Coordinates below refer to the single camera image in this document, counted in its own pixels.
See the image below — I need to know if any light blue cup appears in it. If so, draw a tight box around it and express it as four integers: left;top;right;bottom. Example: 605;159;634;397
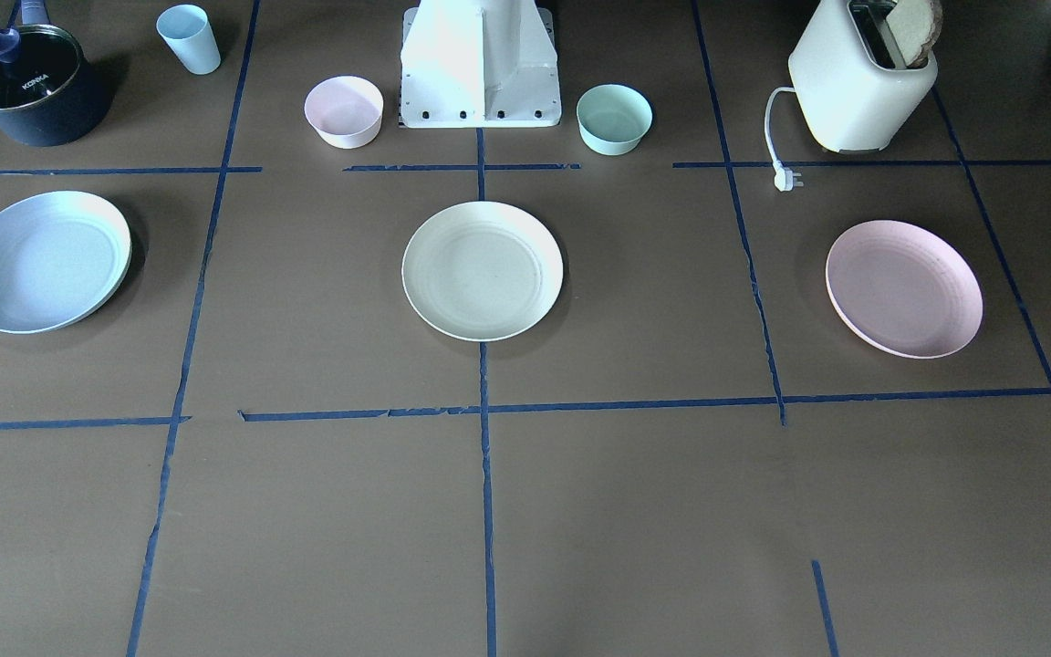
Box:
154;4;221;75

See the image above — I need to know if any glass pot lid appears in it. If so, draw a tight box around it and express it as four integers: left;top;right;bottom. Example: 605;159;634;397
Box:
0;24;85;110

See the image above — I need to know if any pink bowl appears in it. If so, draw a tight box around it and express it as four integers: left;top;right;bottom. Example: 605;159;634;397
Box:
303;76;384;150

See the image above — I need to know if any bread slice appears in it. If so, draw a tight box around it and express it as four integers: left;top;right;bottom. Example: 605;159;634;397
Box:
884;0;943;69

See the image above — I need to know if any white toaster power cable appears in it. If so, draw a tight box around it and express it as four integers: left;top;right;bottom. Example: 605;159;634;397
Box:
765;87;805;193

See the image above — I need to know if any pink plate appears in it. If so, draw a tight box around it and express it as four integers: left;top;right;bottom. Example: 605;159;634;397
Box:
823;220;984;360

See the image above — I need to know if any dark blue pot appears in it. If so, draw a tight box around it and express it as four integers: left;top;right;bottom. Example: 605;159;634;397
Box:
0;1;112;147

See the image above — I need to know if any cream plate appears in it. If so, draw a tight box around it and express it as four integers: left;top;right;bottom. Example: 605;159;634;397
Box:
401;201;566;342

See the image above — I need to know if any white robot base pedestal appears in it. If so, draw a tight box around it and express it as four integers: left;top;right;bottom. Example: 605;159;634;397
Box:
398;1;562;129

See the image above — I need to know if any green bowl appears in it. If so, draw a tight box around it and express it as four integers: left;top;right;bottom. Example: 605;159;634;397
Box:
576;84;654;155

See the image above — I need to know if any blue plate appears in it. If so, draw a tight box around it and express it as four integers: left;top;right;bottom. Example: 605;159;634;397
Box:
0;190;133;334

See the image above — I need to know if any cream toaster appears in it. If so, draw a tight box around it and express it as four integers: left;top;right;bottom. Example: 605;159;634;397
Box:
788;1;937;153

